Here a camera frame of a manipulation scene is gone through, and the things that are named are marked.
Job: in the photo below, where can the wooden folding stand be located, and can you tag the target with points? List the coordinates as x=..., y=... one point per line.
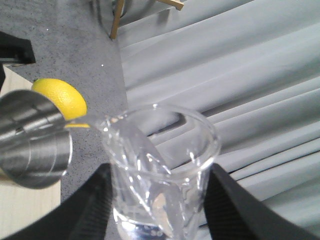
x=119, y=6

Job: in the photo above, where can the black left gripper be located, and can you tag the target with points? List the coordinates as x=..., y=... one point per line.
x=15, y=50

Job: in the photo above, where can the steel double jigger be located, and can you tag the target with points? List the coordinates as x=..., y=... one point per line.
x=35, y=147

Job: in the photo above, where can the small glass measuring beaker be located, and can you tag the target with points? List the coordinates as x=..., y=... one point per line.
x=160, y=157

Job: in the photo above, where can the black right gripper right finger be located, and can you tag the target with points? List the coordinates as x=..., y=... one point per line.
x=232, y=213

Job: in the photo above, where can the grey pleated curtain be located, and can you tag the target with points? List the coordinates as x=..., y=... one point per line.
x=252, y=67

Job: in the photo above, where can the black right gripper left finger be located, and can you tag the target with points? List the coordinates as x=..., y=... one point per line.
x=83, y=216

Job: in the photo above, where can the light wooden cutting board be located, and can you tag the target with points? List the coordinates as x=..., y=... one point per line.
x=20, y=206

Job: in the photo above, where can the yellow lemon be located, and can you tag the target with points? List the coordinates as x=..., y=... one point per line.
x=64, y=96

